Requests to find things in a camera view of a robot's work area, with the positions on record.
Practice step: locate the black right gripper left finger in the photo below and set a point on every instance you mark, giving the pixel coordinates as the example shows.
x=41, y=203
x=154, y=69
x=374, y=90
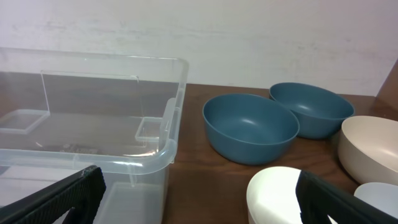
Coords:
x=78, y=196

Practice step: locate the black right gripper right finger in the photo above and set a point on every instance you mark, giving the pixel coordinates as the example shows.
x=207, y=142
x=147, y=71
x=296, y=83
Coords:
x=321, y=202

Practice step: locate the white small bowl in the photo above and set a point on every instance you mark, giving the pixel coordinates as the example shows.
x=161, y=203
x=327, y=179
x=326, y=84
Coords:
x=271, y=197

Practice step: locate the light grey small bowl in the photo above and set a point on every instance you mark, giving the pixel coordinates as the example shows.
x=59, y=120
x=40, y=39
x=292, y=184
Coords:
x=380, y=195

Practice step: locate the large beige bowl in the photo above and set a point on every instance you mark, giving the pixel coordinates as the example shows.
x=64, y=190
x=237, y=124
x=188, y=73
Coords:
x=367, y=149

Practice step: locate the dark blue bowl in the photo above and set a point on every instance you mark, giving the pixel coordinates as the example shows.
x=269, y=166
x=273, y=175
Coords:
x=320, y=112
x=249, y=129

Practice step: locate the clear plastic storage bin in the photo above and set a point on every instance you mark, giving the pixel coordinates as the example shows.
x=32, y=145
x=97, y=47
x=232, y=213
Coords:
x=64, y=111

